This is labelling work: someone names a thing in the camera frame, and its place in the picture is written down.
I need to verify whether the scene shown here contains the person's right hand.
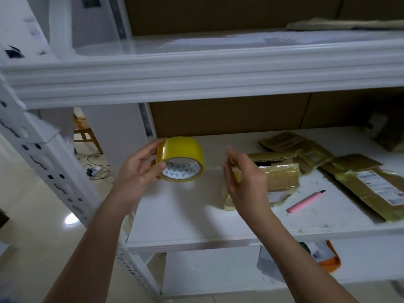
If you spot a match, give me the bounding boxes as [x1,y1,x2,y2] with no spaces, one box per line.
[221,146,271,225]

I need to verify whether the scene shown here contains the person's left hand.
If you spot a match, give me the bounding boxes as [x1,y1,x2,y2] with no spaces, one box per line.
[110,138,167,216]

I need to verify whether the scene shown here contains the wide barcode label cardboard box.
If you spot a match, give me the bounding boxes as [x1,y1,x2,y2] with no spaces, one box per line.
[223,151,302,211]

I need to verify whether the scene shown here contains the yellow tape roll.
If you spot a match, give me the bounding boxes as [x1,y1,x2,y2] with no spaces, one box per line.
[155,136,207,183]

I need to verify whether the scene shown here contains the pink utility knife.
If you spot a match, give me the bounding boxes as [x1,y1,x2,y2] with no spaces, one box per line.
[285,189,328,215]

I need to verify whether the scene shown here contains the small taped carton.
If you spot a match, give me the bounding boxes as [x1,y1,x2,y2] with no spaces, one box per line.
[258,130,336,175]

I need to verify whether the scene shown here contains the white metal shelf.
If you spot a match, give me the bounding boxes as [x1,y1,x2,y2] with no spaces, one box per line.
[0,0,404,300]

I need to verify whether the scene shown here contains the stack of cardboard boxes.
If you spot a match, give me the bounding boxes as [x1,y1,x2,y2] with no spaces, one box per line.
[321,153,404,223]

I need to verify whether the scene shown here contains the person's right forearm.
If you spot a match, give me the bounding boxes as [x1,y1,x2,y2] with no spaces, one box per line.
[242,210,359,303]

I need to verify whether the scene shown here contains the person's left forearm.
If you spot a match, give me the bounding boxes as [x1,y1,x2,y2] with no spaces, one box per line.
[43,199,135,303]

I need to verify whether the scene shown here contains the package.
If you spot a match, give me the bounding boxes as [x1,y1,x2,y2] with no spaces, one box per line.
[284,17,404,32]

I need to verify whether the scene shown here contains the white power strip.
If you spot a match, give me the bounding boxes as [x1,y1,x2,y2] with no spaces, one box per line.
[85,164,104,179]

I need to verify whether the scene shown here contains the wooden chair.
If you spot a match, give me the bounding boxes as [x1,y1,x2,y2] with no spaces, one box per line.
[72,113,106,156]

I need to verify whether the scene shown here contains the orange plastic object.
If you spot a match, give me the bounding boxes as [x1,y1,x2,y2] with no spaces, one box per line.
[308,239,342,274]

